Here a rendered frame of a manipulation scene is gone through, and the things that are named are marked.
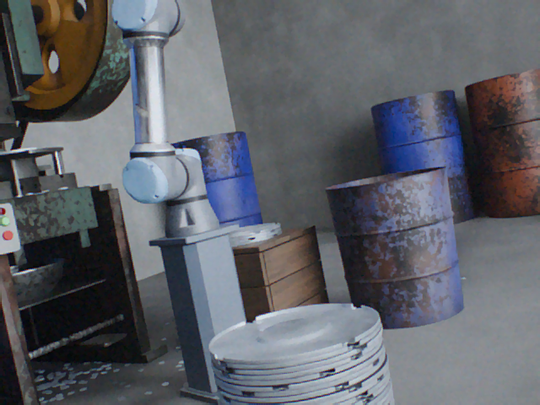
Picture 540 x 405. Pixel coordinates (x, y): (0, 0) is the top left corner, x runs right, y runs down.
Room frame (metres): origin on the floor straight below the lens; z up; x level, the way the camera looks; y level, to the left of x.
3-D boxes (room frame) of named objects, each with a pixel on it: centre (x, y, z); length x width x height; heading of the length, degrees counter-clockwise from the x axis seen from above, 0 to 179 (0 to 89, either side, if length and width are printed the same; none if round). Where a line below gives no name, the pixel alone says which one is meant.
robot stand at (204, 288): (1.66, 0.22, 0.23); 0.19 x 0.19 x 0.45; 43
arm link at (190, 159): (1.66, 0.22, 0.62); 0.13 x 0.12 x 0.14; 156
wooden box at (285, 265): (2.15, 0.12, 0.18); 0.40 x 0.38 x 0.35; 56
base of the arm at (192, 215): (1.66, 0.22, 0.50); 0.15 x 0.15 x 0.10
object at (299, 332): (0.99, 0.00, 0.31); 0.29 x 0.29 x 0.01
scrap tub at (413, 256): (2.07, -0.41, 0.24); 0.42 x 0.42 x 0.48
